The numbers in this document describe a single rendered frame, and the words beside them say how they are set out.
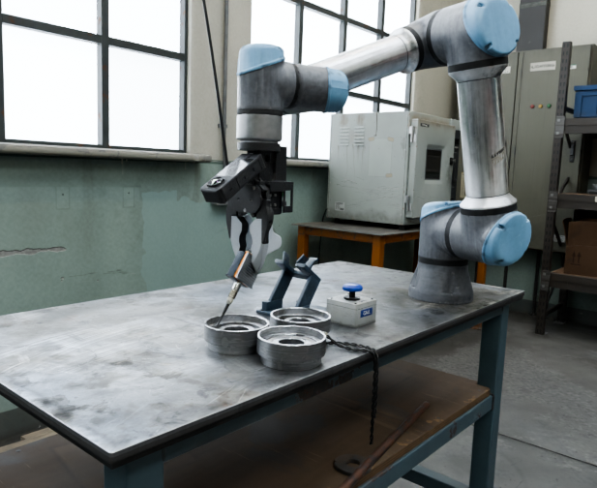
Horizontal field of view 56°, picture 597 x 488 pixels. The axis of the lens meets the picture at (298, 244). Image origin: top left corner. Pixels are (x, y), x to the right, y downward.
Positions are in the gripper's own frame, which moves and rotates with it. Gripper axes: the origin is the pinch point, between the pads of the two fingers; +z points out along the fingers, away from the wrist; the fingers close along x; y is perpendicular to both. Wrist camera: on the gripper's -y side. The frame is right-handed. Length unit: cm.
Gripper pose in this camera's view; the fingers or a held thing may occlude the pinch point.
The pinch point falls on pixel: (247, 263)
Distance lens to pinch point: 95.0
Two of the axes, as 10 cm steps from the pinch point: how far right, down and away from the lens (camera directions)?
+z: -0.3, 9.9, 1.3
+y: 6.4, -0.8, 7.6
